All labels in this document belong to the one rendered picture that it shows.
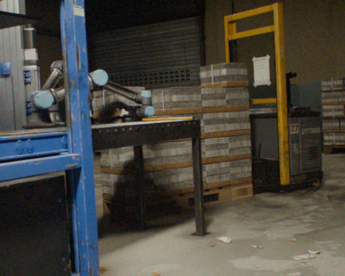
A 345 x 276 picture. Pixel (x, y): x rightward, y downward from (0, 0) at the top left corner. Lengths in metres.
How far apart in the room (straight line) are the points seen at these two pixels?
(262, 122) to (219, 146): 0.85
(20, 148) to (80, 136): 0.25
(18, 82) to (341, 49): 7.77
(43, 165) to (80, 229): 0.38
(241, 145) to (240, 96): 0.47
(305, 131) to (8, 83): 2.97
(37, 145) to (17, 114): 1.62
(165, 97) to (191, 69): 7.31
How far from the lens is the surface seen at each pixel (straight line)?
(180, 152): 4.39
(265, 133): 5.37
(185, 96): 4.44
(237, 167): 4.86
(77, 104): 2.23
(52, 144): 2.33
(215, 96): 4.67
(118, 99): 4.04
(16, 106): 3.87
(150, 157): 4.21
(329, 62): 10.64
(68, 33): 2.28
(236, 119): 4.84
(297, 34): 10.88
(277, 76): 5.04
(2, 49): 3.92
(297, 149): 5.25
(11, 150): 2.17
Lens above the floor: 0.86
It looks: 3 degrees down
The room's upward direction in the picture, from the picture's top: 3 degrees counter-clockwise
